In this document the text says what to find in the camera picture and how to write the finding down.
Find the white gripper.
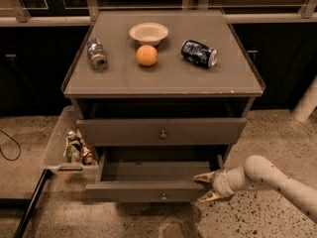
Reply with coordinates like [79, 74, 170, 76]
[193, 171, 235, 202]

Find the grey drawer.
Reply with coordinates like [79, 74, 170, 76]
[86, 146, 223, 202]
[76, 118, 246, 146]

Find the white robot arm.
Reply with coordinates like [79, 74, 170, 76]
[193, 155, 317, 223]

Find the grey top drawer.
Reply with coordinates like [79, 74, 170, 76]
[76, 118, 246, 146]

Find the grey drawer cabinet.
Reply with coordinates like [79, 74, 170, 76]
[60, 9, 266, 171]

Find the brown snack bag in bin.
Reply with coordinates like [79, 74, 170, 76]
[80, 139, 94, 165]

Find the white pillar base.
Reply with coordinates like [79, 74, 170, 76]
[292, 76, 317, 122]

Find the blue soda can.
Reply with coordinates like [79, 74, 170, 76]
[180, 40, 218, 68]

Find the green bottle in bin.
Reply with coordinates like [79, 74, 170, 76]
[64, 131, 81, 163]

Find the clear plastic bin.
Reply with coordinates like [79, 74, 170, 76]
[43, 106, 98, 179]

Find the orange fruit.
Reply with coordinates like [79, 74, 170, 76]
[136, 45, 158, 66]

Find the white paper bowl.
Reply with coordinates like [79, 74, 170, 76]
[129, 23, 168, 47]

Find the silver crushed can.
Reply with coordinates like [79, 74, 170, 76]
[86, 38, 107, 70]

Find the black floor rail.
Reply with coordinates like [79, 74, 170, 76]
[13, 170, 52, 238]

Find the black floor cable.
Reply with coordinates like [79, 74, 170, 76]
[0, 129, 22, 162]

